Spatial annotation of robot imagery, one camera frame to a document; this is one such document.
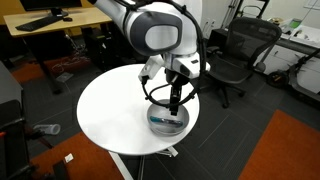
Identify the floor cable tangle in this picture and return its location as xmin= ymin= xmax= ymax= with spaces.
xmin=49 ymin=54 xmax=91 ymax=75

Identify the office desk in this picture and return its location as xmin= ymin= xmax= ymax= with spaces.
xmin=3 ymin=6 xmax=113 ymax=96

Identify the white table base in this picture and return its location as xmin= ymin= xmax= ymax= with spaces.
xmin=108 ymin=144 xmax=179 ymax=180

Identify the black computer keyboard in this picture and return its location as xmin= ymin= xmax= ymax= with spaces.
xmin=14 ymin=15 xmax=64 ymax=33

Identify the black kick scooter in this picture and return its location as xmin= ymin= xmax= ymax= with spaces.
xmin=265 ymin=48 xmax=320 ymax=103

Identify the small white floor tag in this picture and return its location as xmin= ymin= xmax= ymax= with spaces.
xmin=64 ymin=153 xmax=75 ymax=164

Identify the white cabinet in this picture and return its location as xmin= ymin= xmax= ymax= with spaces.
xmin=253 ymin=19 xmax=320 ymax=84

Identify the black mesh office chair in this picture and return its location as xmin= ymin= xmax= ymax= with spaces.
xmin=203 ymin=17 xmax=283 ymax=109

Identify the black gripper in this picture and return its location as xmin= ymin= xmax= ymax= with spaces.
xmin=164 ymin=69 xmax=186 ymax=116

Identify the black clamp orange handle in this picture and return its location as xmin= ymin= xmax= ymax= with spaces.
xmin=0 ymin=117 xmax=54 ymax=150

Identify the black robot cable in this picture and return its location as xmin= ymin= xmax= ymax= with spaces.
xmin=141 ymin=0 xmax=207 ymax=108

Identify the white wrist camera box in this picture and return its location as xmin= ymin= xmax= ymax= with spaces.
xmin=138 ymin=54 xmax=165 ymax=82

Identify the black computer monitor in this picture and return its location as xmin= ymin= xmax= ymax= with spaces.
xmin=19 ymin=0 xmax=83 ymax=18

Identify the black computer tower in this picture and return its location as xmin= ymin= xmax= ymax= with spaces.
xmin=81 ymin=23 xmax=114 ymax=73

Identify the grey round bowl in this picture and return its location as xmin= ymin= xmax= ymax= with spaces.
xmin=146 ymin=98 xmax=190 ymax=136

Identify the black robot mounting stand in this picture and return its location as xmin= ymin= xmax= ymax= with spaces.
xmin=0 ymin=61 xmax=38 ymax=180

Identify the teal and black marker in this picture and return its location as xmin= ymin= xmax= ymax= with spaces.
xmin=149 ymin=115 xmax=184 ymax=128

